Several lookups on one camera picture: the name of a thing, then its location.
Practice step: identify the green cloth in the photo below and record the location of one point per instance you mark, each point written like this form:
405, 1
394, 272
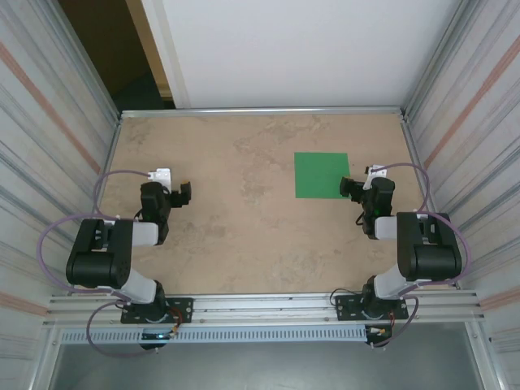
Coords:
317, 174

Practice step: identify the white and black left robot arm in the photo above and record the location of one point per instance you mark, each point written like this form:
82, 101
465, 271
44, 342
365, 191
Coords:
97, 252

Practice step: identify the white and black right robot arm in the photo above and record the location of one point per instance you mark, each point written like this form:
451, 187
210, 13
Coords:
430, 252

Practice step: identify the corrugated translucent side panel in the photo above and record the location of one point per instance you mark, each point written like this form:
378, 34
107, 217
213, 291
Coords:
40, 162
479, 162

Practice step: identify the small black controller board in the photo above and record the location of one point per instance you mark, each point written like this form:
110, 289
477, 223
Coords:
156, 335

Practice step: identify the tan wooden door jamb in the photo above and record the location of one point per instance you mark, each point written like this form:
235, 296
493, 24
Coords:
147, 40

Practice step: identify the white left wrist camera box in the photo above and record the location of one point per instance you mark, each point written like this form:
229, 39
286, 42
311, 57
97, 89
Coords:
160, 175

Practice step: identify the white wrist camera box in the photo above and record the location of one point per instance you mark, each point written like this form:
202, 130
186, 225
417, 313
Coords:
160, 175
375, 169

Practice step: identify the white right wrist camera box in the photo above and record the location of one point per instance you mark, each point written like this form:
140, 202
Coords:
375, 169

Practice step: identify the aluminium table side rail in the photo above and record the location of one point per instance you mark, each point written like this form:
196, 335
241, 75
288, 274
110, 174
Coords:
417, 162
107, 162

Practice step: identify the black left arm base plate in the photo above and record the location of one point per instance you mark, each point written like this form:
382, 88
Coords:
183, 306

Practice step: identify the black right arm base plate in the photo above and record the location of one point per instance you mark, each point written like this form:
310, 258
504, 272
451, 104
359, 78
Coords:
345, 304

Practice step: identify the aluminium table edge rail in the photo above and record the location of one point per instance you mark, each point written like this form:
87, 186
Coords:
264, 110

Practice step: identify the long aluminium mounting rail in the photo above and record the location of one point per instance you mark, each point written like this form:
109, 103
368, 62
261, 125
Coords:
264, 310

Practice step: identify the aluminium corner post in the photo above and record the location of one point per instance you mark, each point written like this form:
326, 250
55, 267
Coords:
438, 57
83, 57

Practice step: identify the white door frame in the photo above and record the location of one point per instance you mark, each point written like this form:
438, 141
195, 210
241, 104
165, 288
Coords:
162, 40

